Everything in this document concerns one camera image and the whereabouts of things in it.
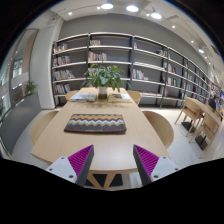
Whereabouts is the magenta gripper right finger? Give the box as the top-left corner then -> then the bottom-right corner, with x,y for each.
133,145 -> 179,186

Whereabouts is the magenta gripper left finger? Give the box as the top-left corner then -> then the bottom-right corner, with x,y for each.
47,145 -> 94,187

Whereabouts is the zigzag patterned folded towel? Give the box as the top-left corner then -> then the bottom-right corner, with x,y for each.
64,114 -> 126,134

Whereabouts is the wooden chair right near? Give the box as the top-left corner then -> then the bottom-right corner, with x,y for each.
143,111 -> 174,148

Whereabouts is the long wooden table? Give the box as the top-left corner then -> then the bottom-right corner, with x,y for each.
30,86 -> 172,190

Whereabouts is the wooden chair left near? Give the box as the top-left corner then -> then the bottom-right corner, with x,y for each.
31,111 -> 58,144

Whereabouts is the wooden side chair far right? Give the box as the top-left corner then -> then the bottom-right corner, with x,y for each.
190,113 -> 221,152

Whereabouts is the wooden side chair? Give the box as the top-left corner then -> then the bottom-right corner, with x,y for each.
190,113 -> 221,152
180,97 -> 203,135

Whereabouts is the white open magazine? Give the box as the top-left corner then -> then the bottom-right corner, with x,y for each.
70,93 -> 96,102

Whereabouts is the wooden chair left far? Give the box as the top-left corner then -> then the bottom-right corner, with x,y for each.
65,90 -> 79,101

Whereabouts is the yellow book stack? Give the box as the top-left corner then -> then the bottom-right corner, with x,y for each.
108,93 -> 131,103

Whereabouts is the small plant by window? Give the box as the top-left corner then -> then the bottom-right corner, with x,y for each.
25,81 -> 37,96

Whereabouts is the green potted plant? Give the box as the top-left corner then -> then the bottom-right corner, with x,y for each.
81,63 -> 123,99

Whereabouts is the large grey bookshelf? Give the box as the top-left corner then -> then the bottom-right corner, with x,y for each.
51,32 -> 210,108

